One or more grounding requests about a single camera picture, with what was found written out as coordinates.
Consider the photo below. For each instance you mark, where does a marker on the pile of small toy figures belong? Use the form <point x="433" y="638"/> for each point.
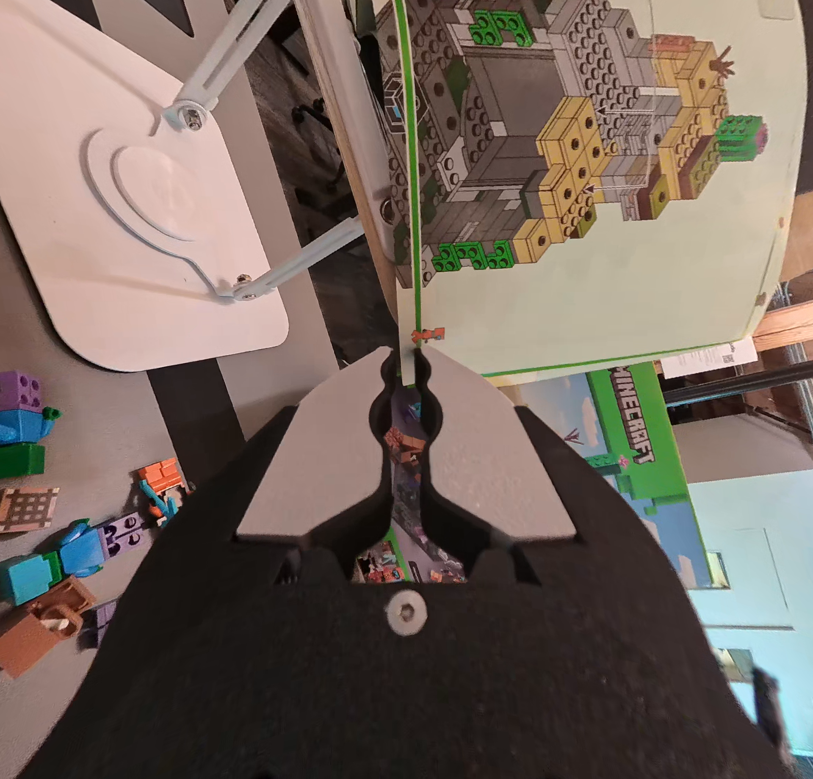
<point x="82" y="550"/>

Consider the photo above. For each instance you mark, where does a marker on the grey desk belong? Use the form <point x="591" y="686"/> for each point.
<point x="95" y="401"/>

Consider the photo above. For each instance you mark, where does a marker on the white book stand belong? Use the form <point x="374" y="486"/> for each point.
<point x="127" y="296"/>

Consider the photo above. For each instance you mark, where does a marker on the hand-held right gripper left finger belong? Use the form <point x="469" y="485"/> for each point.
<point x="311" y="474"/>

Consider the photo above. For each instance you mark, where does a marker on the wood-edged side table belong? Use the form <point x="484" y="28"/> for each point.
<point x="784" y="325"/>

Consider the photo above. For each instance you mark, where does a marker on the green toy set box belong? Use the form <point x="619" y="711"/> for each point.
<point x="635" y="442"/>

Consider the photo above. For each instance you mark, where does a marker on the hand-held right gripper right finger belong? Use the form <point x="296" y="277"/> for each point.
<point x="502" y="474"/>

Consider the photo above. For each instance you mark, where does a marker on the instruction booklet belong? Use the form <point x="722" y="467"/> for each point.
<point x="698" y="233"/>

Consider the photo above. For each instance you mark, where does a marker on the white printed paper sheet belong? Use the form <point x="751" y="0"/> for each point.
<point x="705" y="360"/>

